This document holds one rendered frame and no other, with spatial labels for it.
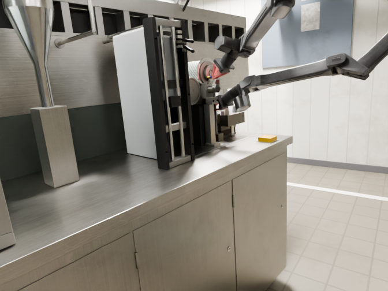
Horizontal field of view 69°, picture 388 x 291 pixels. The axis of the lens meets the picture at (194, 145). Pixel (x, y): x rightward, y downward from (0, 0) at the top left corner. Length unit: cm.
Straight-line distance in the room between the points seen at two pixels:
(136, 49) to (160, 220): 69
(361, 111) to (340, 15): 112
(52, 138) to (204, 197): 56
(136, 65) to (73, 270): 80
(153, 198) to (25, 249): 33
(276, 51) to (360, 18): 97
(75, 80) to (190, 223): 79
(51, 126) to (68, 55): 43
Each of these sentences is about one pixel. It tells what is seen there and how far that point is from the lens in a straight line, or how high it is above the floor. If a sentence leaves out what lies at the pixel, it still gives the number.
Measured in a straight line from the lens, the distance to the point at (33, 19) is 104.
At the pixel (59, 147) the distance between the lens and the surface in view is 105.
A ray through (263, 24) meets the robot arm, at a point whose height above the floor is 139.
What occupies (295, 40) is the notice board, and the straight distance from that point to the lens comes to 395.
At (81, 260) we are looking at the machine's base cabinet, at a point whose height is 81.
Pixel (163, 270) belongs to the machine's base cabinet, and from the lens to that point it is 101.
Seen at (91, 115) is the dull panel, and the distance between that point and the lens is 140.
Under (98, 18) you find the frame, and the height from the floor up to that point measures 153.
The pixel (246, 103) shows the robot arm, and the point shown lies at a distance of 132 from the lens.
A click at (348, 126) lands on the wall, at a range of 388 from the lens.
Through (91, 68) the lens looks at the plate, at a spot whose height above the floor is 130.
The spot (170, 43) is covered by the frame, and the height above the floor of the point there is 136.
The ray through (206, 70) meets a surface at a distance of 138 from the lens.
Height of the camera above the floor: 123
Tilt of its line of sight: 13 degrees down
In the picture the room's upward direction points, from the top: 4 degrees counter-clockwise
